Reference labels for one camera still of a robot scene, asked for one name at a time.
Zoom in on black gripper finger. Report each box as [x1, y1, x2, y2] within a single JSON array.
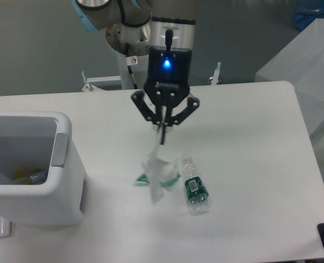
[[131, 90, 163, 145], [161, 96, 200, 145]]

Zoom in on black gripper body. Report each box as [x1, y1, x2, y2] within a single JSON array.
[[144, 47, 192, 108]]

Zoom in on white plastic wrapper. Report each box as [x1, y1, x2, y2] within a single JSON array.
[[134, 126, 182, 205]]

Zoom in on clear bottle with green label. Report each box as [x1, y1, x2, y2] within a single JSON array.
[[181, 155, 210, 216]]

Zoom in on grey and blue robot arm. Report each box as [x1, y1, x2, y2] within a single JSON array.
[[72, 1, 200, 144]]

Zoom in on white trash can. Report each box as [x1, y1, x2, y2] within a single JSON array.
[[0, 111, 88, 226]]

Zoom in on blue plastic bag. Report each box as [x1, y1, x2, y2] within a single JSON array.
[[292, 0, 324, 31]]

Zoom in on white clamp bracket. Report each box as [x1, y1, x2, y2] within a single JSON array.
[[209, 62, 222, 85]]

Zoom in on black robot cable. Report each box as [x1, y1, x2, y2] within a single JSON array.
[[124, 42, 139, 90]]

